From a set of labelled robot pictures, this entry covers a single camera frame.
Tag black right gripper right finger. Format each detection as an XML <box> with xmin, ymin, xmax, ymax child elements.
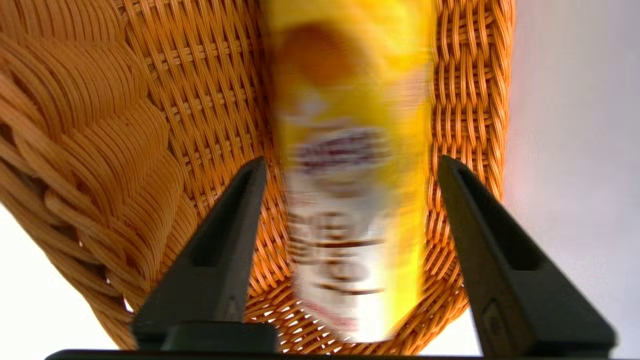
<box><xmin>437</xmin><ymin>155</ymin><xmax>617</xmax><ymax>358</ymax></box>

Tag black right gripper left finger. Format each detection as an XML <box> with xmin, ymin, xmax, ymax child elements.
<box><xmin>131</xmin><ymin>156</ymin><xmax>278</xmax><ymax>351</ymax></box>

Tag yellow snack box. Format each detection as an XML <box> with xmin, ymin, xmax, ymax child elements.
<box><xmin>260</xmin><ymin>0</ymin><xmax>436</xmax><ymax>343</ymax></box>

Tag orange wicker basket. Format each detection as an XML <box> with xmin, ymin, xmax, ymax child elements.
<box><xmin>0</xmin><ymin>0</ymin><xmax>516</xmax><ymax>356</ymax></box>

